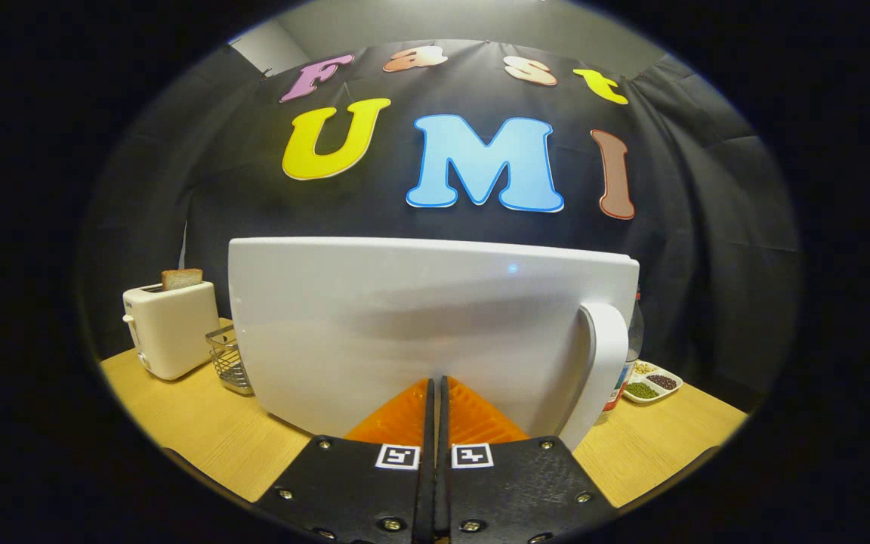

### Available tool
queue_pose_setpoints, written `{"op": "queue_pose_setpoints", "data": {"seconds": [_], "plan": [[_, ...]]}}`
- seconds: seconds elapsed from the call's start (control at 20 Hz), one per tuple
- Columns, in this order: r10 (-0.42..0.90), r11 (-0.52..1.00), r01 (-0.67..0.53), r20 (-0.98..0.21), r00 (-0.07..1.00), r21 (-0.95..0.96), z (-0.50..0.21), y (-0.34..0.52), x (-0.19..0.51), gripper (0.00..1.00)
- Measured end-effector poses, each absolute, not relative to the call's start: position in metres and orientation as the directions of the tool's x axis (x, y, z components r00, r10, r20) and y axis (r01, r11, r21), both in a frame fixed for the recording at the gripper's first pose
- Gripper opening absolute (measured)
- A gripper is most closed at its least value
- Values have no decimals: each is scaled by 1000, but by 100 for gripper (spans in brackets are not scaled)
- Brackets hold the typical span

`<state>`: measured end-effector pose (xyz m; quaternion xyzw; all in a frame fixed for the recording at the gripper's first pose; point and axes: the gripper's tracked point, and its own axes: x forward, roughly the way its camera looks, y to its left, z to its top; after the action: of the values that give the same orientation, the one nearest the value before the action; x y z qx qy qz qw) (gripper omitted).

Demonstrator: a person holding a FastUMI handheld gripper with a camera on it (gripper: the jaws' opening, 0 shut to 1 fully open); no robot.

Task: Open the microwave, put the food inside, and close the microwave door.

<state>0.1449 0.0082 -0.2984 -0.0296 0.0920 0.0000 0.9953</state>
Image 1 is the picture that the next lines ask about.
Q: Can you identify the clear plastic bottle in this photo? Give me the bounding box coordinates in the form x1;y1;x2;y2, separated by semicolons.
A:
603;291;645;413

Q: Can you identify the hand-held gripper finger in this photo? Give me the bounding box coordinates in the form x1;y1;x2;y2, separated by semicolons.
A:
252;376;437;544
439;376;621;544

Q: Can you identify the toast slice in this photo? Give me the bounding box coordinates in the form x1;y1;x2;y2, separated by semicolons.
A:
161;268;205;292

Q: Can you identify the white toaster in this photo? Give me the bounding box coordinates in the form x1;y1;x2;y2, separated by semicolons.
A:
122;281;221;382

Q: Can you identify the white microwave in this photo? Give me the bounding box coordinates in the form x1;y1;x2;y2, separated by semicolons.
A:
227;236;641;453

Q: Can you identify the metal wire basket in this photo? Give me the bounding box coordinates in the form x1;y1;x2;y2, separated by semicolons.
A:
205;325;255;396

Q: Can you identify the white divided seed tray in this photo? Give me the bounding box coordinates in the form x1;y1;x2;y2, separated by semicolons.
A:
622;361;683;405

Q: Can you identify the black backdrop cloth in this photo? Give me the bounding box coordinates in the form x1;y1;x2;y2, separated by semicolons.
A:
76;38;802;394

